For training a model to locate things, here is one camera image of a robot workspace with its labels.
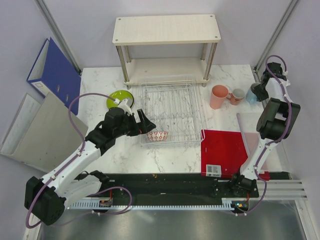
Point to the orange dotted mug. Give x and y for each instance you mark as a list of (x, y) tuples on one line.
[(236, 96)]

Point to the pink plastic tumbler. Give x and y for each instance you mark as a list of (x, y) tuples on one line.
[(219, 94)]

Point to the white wire dish rack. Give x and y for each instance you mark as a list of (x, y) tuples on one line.
[(172, 104)]

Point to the blue ceramic mug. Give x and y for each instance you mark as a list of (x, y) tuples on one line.
[(252, 95)]

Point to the blue ring binder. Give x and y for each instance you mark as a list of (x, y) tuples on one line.
[(53, 73)]

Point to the white slotted cable duct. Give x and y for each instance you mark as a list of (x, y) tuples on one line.
[(99, 205)]

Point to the grey folder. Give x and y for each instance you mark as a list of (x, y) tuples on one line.
[(42, 135)]

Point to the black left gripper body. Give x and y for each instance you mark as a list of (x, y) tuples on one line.
[(129, 127)]

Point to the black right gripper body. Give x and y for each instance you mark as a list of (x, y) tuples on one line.
[(261, 93)]

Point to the light wooden two-tier shelf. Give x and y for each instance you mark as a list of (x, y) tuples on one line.
[(166, 30)]

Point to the clear plastic sheet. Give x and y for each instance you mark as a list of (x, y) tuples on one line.
[(274, 159)]

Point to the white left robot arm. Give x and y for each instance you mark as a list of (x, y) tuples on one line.
[(48, 197)]

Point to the green plastic plate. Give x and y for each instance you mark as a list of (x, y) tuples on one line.
[(118, 96)]

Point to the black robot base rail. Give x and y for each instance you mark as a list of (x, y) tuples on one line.
[(167, 189)]

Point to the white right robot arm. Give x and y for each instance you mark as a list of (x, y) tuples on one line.
[(274, 124)]

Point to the red patterned bowl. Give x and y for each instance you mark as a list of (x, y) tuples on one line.
[(157, 136)]

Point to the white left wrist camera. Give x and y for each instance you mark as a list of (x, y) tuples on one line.
[(124, 106)]

